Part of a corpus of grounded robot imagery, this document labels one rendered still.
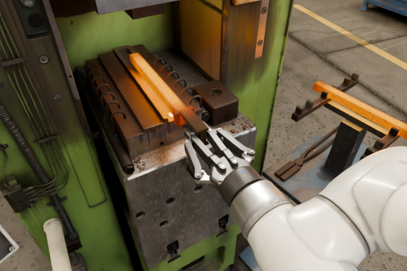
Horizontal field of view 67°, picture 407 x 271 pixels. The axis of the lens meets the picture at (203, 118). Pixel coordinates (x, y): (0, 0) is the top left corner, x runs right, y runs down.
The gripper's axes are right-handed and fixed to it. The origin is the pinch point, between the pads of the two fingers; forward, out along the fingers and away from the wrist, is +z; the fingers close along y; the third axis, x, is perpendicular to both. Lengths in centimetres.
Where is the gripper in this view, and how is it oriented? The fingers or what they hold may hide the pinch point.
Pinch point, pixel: (192, 126)
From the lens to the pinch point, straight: 65.4
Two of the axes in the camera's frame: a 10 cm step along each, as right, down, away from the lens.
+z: -4.9, -5.6, 6.7
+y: 8.7, -3.1, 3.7
